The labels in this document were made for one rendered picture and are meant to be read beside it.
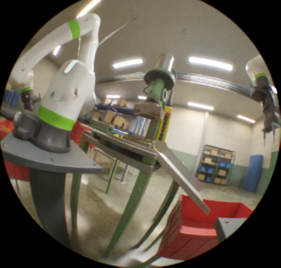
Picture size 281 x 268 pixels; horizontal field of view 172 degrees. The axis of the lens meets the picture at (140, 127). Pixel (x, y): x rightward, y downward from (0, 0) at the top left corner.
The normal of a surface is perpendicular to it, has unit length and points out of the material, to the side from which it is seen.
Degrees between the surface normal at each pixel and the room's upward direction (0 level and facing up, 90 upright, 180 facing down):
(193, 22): 180
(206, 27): 180
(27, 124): 81
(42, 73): 90
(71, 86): 90
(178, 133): 90
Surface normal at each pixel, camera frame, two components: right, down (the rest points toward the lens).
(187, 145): -0.39, -0.29
